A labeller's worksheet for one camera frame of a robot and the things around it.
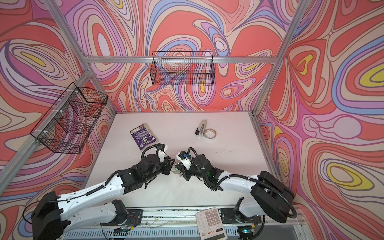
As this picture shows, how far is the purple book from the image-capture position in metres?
1.01

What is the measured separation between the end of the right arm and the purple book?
39cm

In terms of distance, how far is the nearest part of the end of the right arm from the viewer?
614 millimetres
